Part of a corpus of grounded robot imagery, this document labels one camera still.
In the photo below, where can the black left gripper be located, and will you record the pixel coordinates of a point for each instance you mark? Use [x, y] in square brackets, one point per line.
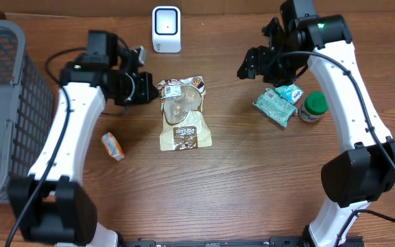
[148, 90]

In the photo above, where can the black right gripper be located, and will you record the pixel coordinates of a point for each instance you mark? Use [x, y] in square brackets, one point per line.
[255, 64]

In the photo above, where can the small teal tissue pack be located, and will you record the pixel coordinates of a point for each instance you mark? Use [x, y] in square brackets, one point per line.
[291, 93]

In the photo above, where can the long teal wipes pack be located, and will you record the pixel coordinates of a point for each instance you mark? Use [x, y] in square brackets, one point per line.
[275, 107]

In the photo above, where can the green lid jar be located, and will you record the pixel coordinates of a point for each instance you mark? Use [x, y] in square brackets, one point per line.
[313, 107]

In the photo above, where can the brown snack pouch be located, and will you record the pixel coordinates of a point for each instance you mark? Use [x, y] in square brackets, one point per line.
[181, 103]

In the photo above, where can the orange snack packet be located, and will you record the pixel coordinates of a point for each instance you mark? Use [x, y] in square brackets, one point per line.
[112, 147]

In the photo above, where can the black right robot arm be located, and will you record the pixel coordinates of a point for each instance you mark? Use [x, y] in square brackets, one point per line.
[301, 40]

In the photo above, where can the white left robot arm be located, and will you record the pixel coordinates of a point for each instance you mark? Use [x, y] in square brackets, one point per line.
[50, 204]

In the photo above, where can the white barcode scanner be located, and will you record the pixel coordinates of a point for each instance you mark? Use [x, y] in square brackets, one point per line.
[166, 29]

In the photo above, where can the grey plastic basket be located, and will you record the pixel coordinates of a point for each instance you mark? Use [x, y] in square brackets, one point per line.
[26, 107]

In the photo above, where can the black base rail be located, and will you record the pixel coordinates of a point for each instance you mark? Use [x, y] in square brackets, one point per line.
[214, 243]

